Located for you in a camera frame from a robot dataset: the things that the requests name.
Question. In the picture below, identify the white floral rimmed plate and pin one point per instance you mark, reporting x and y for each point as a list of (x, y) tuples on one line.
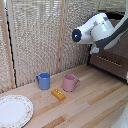
[(13, 111)]

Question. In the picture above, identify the woven bamboo screen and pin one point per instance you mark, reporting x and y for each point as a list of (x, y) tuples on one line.
[(33, 40)]

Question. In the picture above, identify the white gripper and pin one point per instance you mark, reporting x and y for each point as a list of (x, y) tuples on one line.
[(94, 49)]

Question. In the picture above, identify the yellow rectangular block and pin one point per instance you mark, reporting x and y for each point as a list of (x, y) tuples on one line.
[(58, 94)]

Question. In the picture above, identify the blue mug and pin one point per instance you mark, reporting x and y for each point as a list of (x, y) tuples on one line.
[(44, 81)]

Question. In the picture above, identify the wooden screen post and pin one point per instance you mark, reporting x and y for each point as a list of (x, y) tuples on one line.
[(7, 43), (59, 50)]

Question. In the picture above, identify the pink mug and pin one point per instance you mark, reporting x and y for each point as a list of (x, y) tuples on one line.
[(69, 83)]

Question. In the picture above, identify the dark brown drawer cabinet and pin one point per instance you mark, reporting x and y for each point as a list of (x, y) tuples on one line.
[(110, 68)]

